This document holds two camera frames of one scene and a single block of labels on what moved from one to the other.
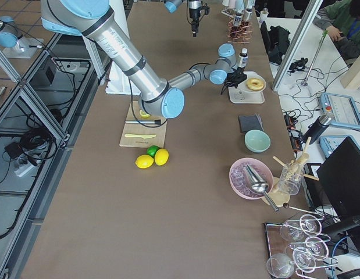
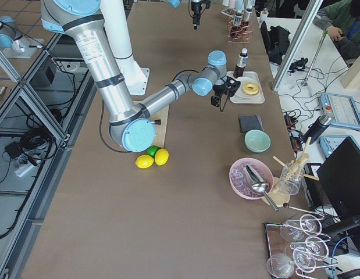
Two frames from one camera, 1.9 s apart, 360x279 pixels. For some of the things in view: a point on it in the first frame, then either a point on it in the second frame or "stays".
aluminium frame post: [312, 12] stays
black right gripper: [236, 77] to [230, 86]
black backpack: [276, 41] stays
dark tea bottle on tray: [243, 57] stays
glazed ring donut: [255, 84] to [250, 88]
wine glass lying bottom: [280, 265] stays
